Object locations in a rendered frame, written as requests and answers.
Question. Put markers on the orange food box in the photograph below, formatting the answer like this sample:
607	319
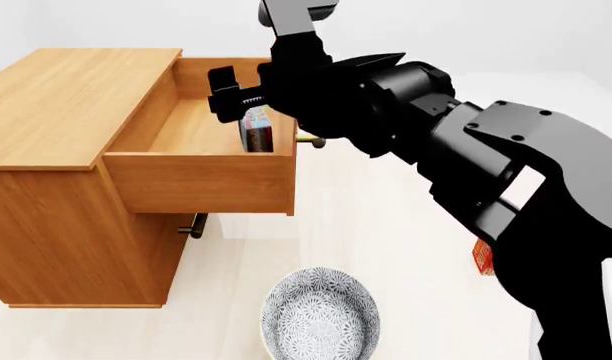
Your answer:
483	258

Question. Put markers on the wooden cabinet body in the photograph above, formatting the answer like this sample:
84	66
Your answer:
51	123

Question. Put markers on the grey floral patterned bowl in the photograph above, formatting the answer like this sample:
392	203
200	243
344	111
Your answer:
320	315

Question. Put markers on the chocolate pudding box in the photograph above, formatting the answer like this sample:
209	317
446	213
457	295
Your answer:
256	131

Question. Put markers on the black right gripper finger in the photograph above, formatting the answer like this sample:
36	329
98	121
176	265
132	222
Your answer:
272	88
224	93

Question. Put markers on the wooden cabinet drawer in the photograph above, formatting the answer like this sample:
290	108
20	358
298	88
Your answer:
201	183

